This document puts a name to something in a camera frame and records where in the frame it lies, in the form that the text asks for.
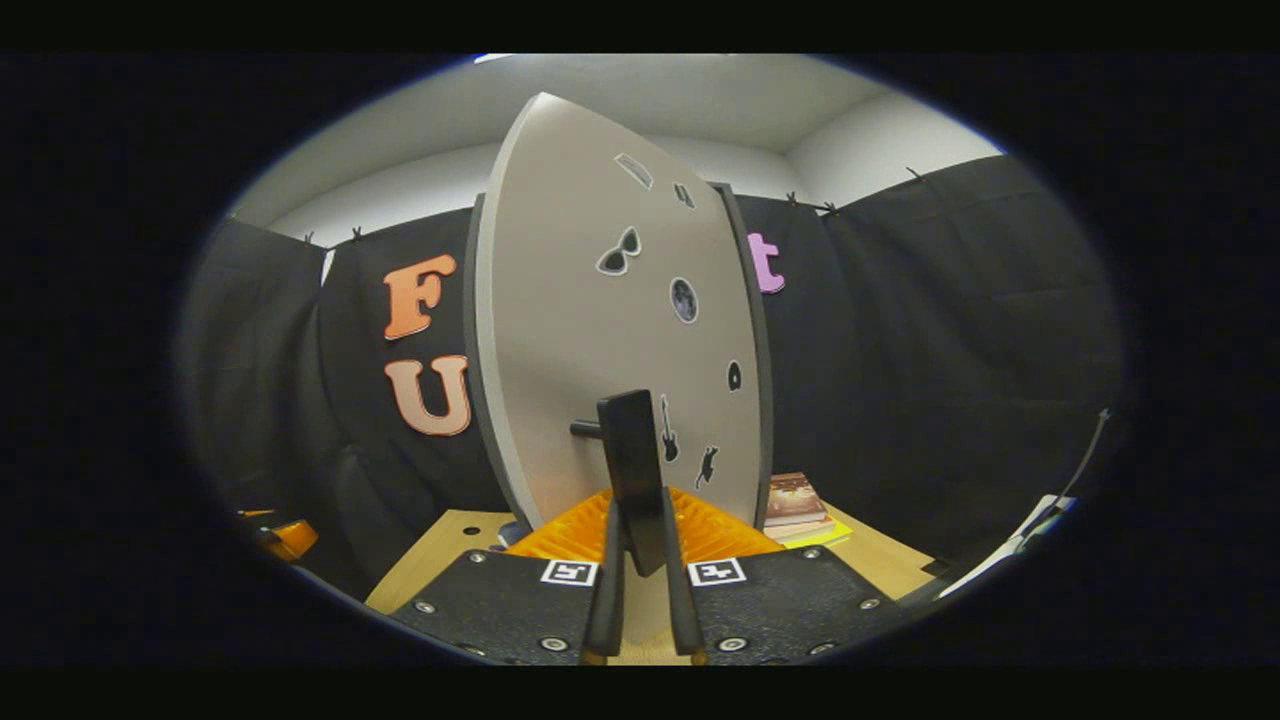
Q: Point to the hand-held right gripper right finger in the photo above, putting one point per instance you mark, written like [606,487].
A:
[683,600]

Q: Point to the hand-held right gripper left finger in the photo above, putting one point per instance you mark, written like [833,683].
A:
[605,600]

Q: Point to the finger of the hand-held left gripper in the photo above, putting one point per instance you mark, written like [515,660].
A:
[255,514]
[292,540]

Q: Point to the grey cabinet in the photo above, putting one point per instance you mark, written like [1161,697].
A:
[766,400]

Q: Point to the white cabinet door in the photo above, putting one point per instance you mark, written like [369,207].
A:
[580,300]

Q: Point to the brown cover book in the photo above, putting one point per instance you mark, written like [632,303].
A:
[795,500]

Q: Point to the yellow book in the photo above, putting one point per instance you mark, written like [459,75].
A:
[835,535]

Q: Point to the black backdrop cloth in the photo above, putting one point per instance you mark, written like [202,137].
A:
[950,350]

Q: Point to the ceiling strip light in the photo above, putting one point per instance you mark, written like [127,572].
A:
[492,58]

